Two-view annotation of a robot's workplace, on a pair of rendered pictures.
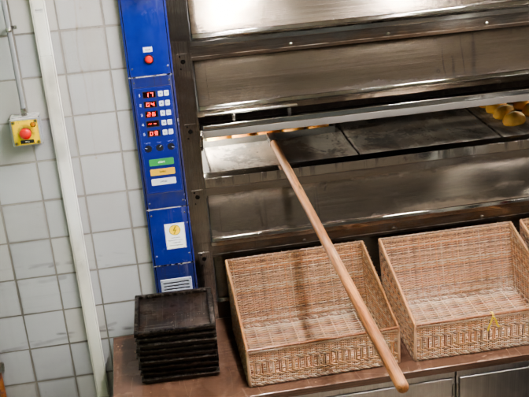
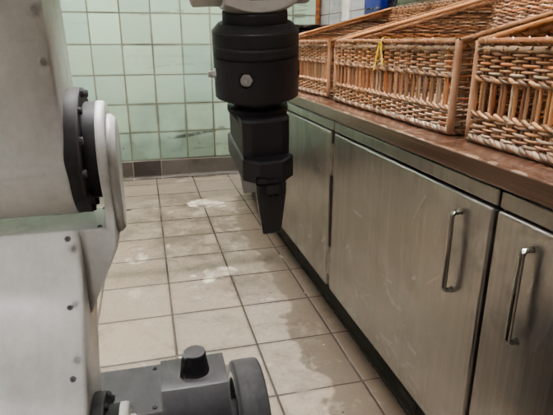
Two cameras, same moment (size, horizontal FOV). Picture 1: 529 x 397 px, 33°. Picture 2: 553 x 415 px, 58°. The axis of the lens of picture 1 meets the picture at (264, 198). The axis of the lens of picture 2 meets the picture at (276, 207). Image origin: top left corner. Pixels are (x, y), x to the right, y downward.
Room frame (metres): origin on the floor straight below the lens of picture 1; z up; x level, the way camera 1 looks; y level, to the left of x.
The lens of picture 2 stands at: (2.35, -1.81, 0.73)
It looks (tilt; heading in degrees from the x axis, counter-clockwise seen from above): 18 degrees down; 83
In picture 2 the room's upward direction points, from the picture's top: straight up
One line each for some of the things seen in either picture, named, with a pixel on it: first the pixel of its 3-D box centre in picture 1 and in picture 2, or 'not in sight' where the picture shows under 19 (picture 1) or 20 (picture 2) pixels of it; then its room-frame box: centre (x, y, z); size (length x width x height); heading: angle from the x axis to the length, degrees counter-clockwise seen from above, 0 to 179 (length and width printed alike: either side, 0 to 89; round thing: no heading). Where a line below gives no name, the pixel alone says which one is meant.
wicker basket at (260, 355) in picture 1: (308, 309); (364, 44); (2.86, -0.13, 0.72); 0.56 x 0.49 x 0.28; 98
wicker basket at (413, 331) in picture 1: (465, 287); (480, 46); (2.94, -0.73, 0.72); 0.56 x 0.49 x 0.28; 97
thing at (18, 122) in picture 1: (27, 129); not in sight; (2.97, 0.81, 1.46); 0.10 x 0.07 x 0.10; 97
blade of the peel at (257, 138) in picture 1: (263, 123); not in sight; (3.64, -0.02, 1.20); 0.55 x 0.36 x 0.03; 98
